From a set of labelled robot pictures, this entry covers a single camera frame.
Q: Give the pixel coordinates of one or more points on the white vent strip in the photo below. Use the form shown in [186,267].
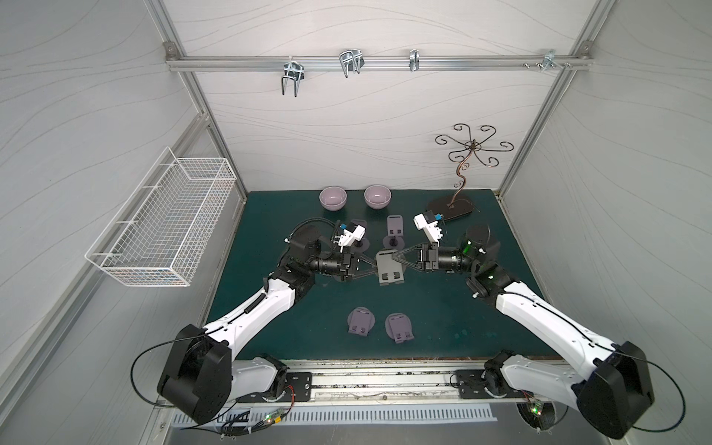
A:
[389,414]

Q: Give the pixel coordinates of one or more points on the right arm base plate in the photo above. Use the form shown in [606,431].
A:
[472,384]

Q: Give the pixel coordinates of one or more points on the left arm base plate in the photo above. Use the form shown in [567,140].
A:
[294,385]

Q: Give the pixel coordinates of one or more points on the metal hook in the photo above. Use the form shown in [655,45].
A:
[548,62]
[293,75]
[414,60]
[351,61]

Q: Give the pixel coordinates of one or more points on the purple phone stand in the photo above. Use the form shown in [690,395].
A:
[394,239]
[362,245]
[399,328]
[361,321]

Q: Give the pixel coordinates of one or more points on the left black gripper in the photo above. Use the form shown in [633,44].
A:
[348,264]

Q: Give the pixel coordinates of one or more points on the left metal hook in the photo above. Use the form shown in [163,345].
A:
[293,75]

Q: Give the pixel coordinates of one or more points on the right metal hook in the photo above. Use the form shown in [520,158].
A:
[548,62]

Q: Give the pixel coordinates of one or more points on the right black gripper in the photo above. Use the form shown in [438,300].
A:
[420,258]

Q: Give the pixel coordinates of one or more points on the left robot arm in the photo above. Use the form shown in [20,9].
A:
[285,286]

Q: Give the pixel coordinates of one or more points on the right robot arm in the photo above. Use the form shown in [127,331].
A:
[608,383]

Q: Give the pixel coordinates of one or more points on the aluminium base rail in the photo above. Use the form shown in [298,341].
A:
[384,381]

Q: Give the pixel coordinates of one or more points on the horizontal aluminium rail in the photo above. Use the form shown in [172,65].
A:
[397,63]

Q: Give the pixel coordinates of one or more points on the brown metal jewelry tree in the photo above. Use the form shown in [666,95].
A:
[457,205]

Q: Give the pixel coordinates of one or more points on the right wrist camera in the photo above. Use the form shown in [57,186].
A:
[428,223]

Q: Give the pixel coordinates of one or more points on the right lilac ceramic bowl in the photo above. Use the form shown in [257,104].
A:
[377,197]

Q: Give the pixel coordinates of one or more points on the dark grey phone stand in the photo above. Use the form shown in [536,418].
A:
[390,271]

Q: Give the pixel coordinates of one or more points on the lilac ceramic bowl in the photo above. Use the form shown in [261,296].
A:
[377,197]
[333,198]

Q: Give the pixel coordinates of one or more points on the left lilac ceramic bowl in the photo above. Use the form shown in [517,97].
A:
[333,198]

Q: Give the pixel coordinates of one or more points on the white wire basket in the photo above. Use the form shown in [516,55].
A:
[158,236]

